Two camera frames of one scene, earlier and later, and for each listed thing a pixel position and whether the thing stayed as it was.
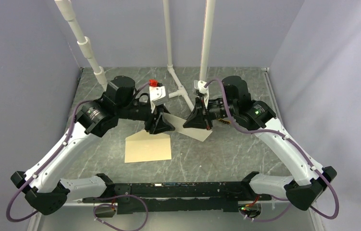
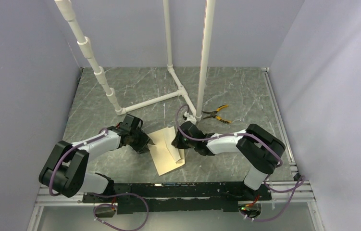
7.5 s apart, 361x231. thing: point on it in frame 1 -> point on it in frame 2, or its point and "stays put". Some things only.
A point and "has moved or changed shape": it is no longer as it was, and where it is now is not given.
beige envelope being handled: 198,134 has moved or changed shape
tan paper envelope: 142,146 has moved or changed shape
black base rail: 161,198 stays put
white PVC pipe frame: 206,49 stays put
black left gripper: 158,125 -> 144,140
